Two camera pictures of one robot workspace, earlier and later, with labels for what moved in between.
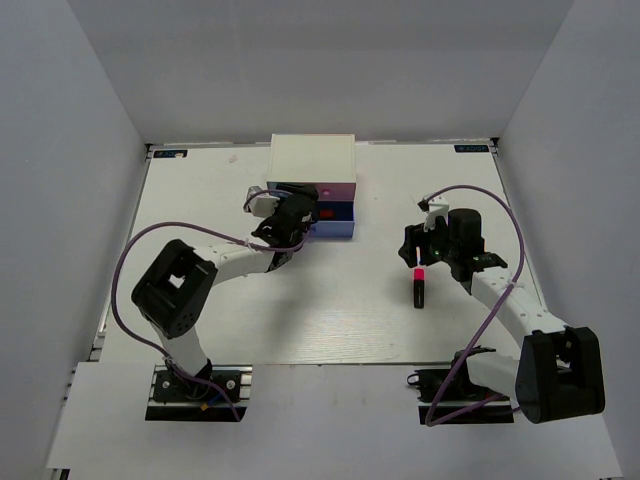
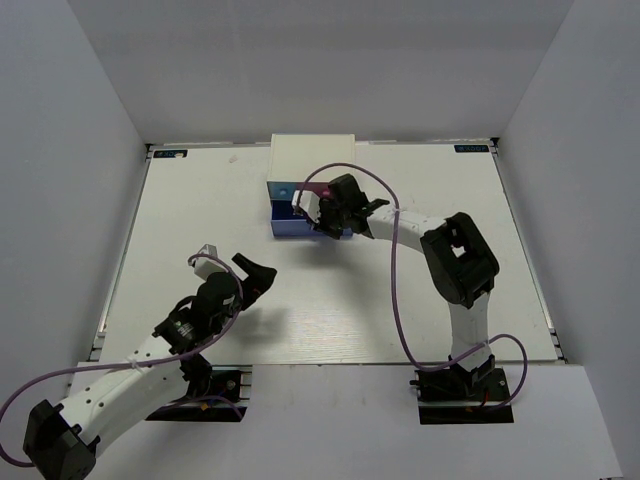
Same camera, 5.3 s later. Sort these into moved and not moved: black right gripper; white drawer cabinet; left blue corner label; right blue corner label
Moved: black right gripper
Not moved: white drawer cabinet; right blue corner label; left blue corner label
